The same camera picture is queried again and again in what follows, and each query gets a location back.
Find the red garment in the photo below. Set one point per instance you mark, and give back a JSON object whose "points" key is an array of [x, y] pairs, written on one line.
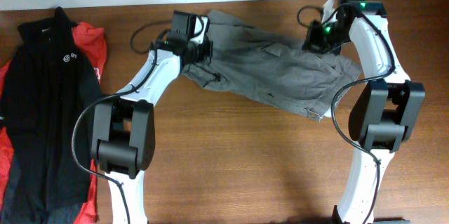
{"points": [[91, 41]]}

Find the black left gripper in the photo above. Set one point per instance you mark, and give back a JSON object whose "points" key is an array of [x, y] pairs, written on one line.
{"points": [[206, 55]]}

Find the grey shorts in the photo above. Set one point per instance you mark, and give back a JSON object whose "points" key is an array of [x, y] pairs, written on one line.
{"points": [[270, 68]]}

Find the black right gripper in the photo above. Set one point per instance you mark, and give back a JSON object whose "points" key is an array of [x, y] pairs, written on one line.
{"points": [[312, 42]]}

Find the black polo shirt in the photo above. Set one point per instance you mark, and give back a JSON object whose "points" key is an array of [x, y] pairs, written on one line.
{"points": [[47, 88]]}

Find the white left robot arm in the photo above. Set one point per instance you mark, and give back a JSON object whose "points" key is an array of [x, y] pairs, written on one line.
{"points": [[123, 139]]}

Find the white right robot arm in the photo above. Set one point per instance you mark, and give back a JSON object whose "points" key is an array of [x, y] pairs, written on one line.
{"points": [[386, 111]]}

